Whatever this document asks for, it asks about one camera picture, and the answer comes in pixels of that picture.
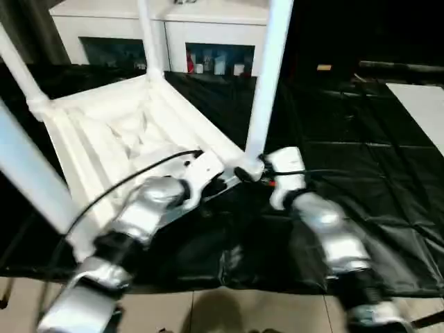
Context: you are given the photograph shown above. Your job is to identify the white flat board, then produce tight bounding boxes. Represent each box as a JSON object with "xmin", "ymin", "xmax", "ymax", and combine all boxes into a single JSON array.
[{"xmin": 384, "ymin": 82, "xmax": 444, "ymax": 155}]

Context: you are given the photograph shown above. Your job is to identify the black table mat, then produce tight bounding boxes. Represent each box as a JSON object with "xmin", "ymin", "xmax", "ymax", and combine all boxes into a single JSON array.
[{"xmin": 0, "ymin": 62, "xmax": 444, "ymax": 299}]

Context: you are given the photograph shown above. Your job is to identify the grey curtain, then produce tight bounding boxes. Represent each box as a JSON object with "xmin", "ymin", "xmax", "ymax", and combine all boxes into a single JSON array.
[{"xmin": 0, "ymin": 0, "xmax": 72, "ymax": 65}]

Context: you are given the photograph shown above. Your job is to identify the white plastic table top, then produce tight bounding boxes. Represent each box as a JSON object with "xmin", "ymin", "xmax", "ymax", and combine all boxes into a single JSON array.
[{"xmin": 26, "ymin": 73, "xmax": 267, "ymax": 264}]

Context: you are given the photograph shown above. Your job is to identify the white cabinet with glass doors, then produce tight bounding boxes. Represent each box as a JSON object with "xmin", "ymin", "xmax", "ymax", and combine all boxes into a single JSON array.
[{"xmin": 48, "ymin": 0, "xmax": 270, "ymax": 76}]

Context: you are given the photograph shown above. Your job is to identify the black cabinet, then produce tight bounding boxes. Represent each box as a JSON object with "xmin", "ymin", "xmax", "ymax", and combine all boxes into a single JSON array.
[{"xmin": 284, "ymin": 0, "xmax": 444, "ymax": 83}]

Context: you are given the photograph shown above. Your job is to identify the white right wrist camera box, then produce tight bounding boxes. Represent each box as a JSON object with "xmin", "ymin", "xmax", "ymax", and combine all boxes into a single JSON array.
[{"xmin": 265, "ymin": 146, "xmax": 308, "ymax": 211}]

